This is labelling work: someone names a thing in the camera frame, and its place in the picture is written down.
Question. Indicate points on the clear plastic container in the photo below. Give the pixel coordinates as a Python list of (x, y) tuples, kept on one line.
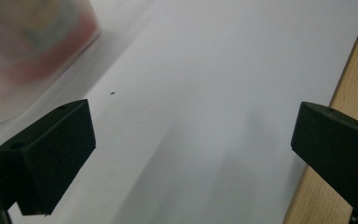
[(0, 99)]

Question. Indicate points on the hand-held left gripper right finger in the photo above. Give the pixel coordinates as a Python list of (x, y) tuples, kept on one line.
[(338, 146)]

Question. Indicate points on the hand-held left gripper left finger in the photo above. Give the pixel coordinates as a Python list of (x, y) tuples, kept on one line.
[(52, 155)]

